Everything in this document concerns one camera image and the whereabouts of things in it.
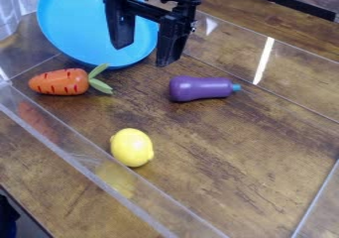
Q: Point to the yellow toy lemon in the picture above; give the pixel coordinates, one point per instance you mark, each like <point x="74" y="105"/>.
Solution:
<point x="131" y="147"/>

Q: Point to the purple toy eggplant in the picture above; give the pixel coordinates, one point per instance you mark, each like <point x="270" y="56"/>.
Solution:
<point x="188" y="88"/>

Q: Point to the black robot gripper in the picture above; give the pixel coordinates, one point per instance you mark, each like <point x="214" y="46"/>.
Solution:
<point x="174" y="30"/>

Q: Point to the blue round plastic tray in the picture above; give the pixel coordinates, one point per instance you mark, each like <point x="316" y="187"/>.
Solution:
<point x="74" y="25"/>

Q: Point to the dark bar at background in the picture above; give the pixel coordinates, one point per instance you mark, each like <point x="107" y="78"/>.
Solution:
<point x="308" y="8"/>

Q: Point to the orange toy carrot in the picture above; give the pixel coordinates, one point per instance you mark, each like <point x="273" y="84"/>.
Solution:
<point x="70" y="81"/>

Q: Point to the clear acrylic enclosure wall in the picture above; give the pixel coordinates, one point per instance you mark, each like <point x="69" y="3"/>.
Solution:
<point x="246" y="165"/>

